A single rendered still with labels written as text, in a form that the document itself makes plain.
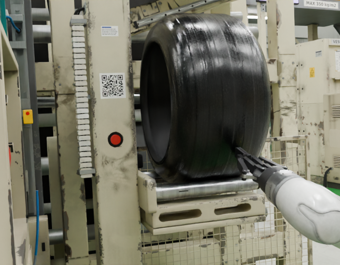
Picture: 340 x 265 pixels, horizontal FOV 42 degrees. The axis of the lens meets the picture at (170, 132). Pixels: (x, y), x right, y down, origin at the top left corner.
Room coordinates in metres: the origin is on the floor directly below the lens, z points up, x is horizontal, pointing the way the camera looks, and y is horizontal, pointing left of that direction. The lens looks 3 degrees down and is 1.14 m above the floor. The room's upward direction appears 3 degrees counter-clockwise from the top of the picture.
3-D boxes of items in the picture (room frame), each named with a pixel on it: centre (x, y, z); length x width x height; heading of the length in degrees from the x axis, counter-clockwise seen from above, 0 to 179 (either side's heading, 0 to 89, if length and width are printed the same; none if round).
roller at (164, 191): (1.34, -0.10, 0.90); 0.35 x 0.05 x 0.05; 106
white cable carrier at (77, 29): (1.33, 0.25, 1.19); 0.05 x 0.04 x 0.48; 16
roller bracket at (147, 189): (1.42, 0.11, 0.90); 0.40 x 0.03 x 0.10; 16
